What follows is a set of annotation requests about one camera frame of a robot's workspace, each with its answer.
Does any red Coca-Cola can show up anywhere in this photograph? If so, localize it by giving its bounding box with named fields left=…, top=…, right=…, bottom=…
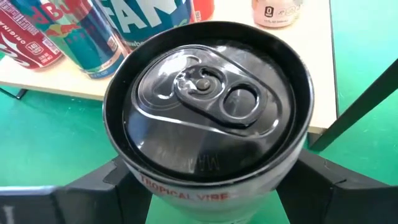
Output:
left=0, top=0, right=65, bottom=70

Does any green table mat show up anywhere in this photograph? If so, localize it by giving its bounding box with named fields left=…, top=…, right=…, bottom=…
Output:
left=0, top=0, right=398, bottom=224

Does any Celsius tropical vibe can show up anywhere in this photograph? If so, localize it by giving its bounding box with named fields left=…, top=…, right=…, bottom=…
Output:
left=251, top=0, right=305, bottom=29
left=102, top=21, right=315, bottom=224

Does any wooden shelf with black frame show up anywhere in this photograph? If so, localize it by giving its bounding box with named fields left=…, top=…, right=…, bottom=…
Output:
left=0, top=0, right=398, bottom=152

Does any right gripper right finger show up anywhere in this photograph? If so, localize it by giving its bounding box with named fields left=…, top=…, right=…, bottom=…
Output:
left=275, top=149, right=398, bottom=224

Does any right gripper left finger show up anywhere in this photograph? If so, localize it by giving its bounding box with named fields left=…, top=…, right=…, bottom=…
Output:
left=0, top=155, right=153, bottom=224

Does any red Fanta can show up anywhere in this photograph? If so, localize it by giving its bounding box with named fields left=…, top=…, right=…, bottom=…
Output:
left=93, top=0, right=197, bottom=51

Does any blue silver Red Bull can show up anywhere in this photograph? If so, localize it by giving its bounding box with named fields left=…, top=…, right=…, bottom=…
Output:
left=11, top=0, right=131, bottom=80

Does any Star Wars Coca-Cola can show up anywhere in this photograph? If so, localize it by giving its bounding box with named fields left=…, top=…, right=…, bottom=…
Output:
left=192, top=0, right=215, bottom=22

